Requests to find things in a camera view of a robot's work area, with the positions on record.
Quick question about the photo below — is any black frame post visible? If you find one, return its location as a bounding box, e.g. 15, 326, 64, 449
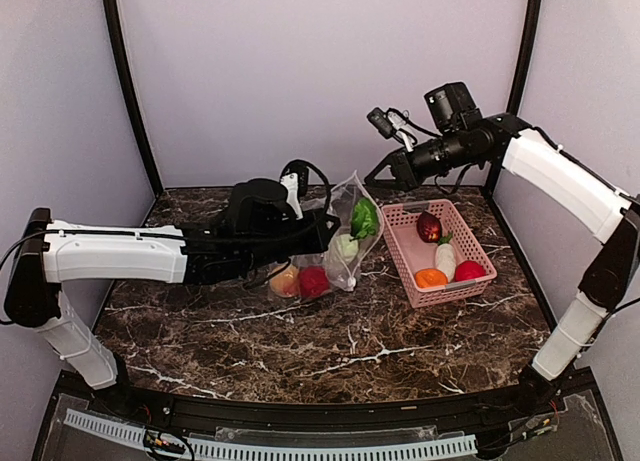
102, 0, 164, 198
506, 0, 542, 115

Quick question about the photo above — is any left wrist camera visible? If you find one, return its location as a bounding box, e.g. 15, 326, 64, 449
280, 159, 310, 220

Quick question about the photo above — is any smooth white radish toy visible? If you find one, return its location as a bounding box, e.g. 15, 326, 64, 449
327, 234, 359, 265

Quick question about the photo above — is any orange fruit toy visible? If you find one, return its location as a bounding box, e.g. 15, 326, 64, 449
414, 268, 448, 289

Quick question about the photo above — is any red round fruit toy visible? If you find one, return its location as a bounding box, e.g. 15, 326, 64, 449
299, 266, 330, 298

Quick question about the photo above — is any yellow peach toy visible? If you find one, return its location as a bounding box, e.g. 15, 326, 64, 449
269, 266, 300, 298

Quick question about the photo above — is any pink plastic basket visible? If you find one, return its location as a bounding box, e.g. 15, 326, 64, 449
382, 199, 497, 308

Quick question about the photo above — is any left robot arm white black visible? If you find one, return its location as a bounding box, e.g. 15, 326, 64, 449
2, 179, 341, 417

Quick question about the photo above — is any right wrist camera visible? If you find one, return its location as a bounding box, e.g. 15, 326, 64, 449
366, 107, 418, 152

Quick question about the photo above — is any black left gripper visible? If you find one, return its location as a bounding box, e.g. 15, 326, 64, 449
242, 205, 340, 271

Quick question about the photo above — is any clear zip top bag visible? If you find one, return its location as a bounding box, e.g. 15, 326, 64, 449
269, 173, 383, 300

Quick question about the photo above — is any small green radish leaf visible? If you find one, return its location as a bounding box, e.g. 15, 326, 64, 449
438, 231, 453, 245

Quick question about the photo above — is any white slotted cable duct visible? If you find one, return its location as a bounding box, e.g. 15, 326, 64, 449
64, 409, 477, 460

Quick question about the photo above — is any left black frame post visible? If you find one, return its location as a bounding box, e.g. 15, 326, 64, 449
102, 0, 164, 198

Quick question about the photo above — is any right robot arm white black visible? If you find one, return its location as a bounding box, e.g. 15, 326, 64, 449
365, 82, 639, 415

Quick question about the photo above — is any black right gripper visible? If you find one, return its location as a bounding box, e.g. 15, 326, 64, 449
364, 127, 481, 191

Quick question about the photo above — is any red tomato toy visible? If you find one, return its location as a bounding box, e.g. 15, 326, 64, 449
454, 260, 486, 282

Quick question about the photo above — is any right black frame post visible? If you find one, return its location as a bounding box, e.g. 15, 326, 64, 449
506, 0, 542, 115

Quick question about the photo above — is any wrinkled white radish toy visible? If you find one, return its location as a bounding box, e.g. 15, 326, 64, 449
435, 243, 457, 282

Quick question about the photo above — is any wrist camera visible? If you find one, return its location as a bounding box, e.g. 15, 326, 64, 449
366, 107, 418, 152
280, 159, 310, 220

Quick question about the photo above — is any black front rail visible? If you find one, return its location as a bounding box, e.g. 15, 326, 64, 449
119, 385, 531, 435

